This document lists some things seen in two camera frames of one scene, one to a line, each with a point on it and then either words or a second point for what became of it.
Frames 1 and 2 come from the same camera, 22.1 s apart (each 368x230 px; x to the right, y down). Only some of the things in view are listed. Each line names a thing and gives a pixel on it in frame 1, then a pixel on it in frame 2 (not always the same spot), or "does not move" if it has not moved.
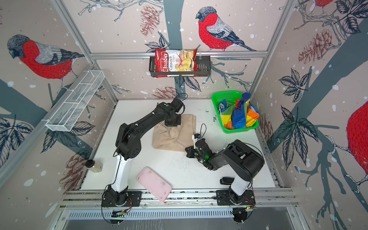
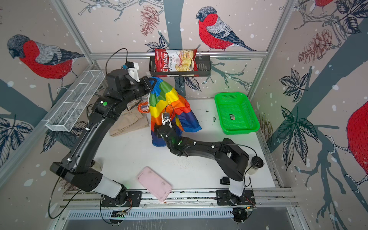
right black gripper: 190,151 → 159,131
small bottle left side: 93,166 does not move
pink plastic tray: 154,183 does not move
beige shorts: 175,138 → 130,120
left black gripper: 178,123 → 148,87
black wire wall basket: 204,66 does not move
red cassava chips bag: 176,63 does not move
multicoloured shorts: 240,114 → 164,97
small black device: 226,180 does not move
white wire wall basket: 64,114 does not move
